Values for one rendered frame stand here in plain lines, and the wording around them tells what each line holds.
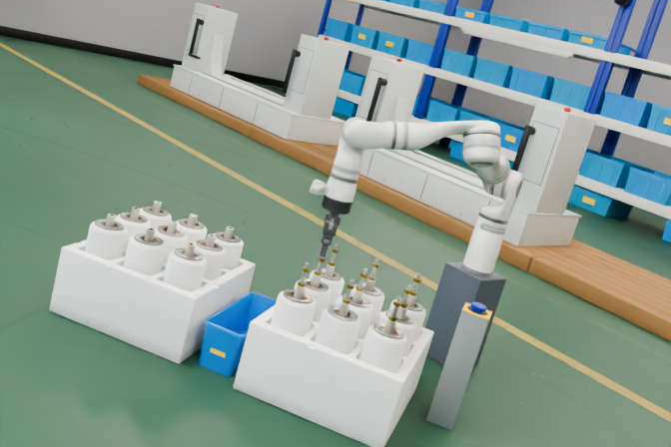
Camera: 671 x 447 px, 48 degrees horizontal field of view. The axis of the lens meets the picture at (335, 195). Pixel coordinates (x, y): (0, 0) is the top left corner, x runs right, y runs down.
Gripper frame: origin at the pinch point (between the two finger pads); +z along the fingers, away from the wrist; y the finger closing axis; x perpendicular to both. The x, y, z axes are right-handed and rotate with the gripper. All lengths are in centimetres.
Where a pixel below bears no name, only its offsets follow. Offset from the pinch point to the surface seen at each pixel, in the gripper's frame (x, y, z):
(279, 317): 6.1, -15.1, 15.0
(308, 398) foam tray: -5.7, -21.7, 29.8
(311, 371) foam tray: -4.6, -21.4, 23.2
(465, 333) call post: -39.7, -6.5, 9.3
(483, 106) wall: -183, 993, -2
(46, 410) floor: 46, -47, 35
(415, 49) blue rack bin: -39, 619, -56
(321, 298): -2.6, -3.9, 11.6
